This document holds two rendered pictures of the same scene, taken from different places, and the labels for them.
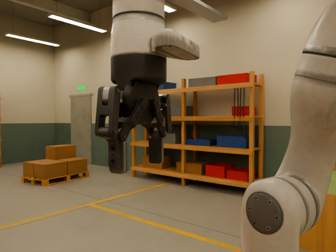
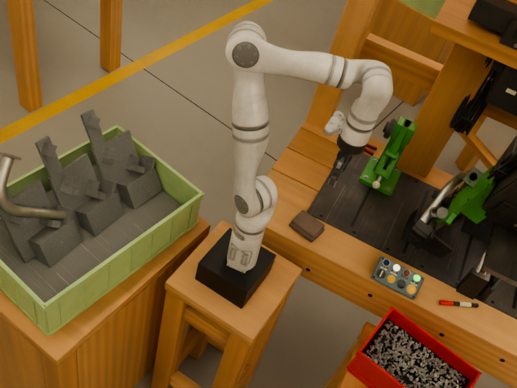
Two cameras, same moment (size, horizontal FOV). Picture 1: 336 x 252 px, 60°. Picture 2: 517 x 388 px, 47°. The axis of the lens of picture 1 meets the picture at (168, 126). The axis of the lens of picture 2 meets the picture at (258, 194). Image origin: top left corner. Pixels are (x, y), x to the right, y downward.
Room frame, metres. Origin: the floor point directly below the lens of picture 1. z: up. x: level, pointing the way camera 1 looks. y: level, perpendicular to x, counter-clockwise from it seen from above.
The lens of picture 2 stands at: (1.49, -0.43, 2.39)
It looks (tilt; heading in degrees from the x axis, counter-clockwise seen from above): 47 degrees down; 166
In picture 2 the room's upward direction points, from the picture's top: 17 degrees clockwise
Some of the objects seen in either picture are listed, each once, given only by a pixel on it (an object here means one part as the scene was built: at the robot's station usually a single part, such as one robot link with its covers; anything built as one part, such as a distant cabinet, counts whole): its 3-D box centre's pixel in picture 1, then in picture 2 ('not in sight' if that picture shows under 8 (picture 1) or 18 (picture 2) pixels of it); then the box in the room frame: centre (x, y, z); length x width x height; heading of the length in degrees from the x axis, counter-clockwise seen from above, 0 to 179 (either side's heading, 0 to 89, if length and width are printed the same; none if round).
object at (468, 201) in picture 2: not in sight; (481, 196); (0.29, 0.56, 1.17); 0.13 x 0.12 x 0.20; 62
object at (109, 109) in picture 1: (107, 111); not in sight; (0.34, 0.07, 1.37); 0.03 x 0.02 x 0.06; 62
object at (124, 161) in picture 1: (118, 157); not in sight; (0.36, 0.06, 1.31); 0.02 x 0.01 x 0.04; 62
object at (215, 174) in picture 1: (189, 132); not in sight; (6.14, -0.44, 1.10); 3.01 x 0.55 x 2.20; 51
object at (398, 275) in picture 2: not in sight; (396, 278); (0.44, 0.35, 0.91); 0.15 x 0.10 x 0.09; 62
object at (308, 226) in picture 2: not in sight; (307, 225); (0.27, 0.07, 0.91); 0.10 x 0.08 x 0.03; 49
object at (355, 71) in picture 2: not in sight; (363, 76); (0.38, 0.01, 1.61); 0.14 x 0.09 x 0.07; 83
